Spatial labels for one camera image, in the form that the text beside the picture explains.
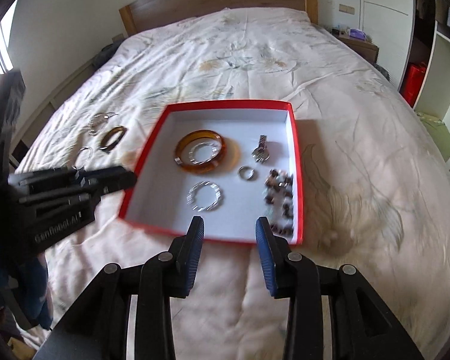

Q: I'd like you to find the wall socket plate left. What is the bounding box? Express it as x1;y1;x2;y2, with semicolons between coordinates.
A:
112;33;126;43

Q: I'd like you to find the silver metal link watch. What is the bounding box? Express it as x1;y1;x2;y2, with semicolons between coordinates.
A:
251;135;270;164

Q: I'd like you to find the wall switch plate right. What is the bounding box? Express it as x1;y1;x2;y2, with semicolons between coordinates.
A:
339;4;355;15

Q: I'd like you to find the brown tortoiseshell bangle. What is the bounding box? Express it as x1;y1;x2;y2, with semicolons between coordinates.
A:
99;125;128;153

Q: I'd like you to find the floral cream bed cover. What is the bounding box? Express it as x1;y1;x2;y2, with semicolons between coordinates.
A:
17;8;450;359

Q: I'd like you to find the white wardrobe door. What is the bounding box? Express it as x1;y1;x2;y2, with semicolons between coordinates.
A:
361;0;416;89

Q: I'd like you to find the twisted silver bangle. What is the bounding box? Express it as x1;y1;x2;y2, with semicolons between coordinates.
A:
188;141;219;165
187;180;223;212

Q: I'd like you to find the red shallow cardboard box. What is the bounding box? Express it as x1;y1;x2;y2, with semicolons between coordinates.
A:
118;99;305;245

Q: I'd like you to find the amber translucent bangle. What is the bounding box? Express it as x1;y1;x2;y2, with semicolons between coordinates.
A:
174;129;227;174

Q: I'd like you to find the silver chain bracelet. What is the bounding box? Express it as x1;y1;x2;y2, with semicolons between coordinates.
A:
85;111;119;137

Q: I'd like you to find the wooden nightstand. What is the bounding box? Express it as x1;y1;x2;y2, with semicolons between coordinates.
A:
331;28;379;64

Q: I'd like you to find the low white side cabinet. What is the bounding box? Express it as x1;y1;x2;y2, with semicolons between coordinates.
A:
9;58;96;169

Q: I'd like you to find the small silver ring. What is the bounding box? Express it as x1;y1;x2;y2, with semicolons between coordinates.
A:
237;165;257;182

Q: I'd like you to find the dark beaded bracelet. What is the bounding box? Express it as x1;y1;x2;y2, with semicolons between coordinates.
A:
263;168;295;237

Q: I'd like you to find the purple item on nightstand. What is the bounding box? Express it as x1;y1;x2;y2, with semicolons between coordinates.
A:
349;28;367;41

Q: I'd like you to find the red bag on shelf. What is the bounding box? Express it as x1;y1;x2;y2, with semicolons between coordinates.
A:
400;62;427;107

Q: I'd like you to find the left hand blue white glove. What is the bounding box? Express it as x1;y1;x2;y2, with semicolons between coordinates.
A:
0;253;53;330

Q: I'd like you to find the dark bag beside bed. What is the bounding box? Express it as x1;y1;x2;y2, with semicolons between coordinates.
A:
91;41;122;70

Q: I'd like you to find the bright window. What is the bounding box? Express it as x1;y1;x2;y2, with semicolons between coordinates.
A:
0;0;18;74

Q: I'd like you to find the green cushion on shelf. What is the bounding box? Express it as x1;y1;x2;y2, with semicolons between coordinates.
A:
416;111;450;161

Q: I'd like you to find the large silver hoop bangle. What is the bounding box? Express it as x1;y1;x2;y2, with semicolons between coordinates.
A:
72;146;94;171

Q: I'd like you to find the open white shelf unit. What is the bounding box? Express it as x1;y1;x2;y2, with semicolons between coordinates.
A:
414;0;450;167

